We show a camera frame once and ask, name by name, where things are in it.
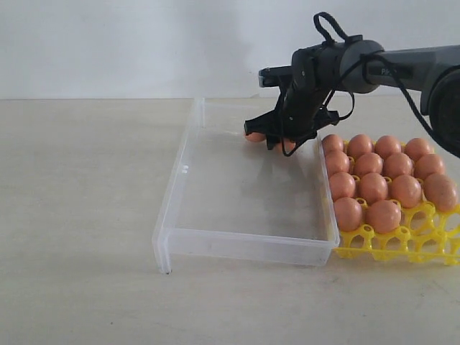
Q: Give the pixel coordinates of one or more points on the yellow plastic egg tray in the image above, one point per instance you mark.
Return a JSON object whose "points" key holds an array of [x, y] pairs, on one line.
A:
{"points": [[424, 233]]}

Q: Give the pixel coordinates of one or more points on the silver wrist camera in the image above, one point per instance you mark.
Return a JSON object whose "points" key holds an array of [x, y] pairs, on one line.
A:
{"points": [[274, 76]]}

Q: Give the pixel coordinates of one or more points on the clear plastic storage box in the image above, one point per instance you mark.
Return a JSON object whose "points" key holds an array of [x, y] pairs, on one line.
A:
{"points": [[231, 198]]}

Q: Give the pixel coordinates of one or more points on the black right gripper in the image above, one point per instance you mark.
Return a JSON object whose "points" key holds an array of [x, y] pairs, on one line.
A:
{"points": [[297, 117]]}

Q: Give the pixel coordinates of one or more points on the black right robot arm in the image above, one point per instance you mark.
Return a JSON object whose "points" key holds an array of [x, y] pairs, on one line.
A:
{"points": [[427, 77]]}

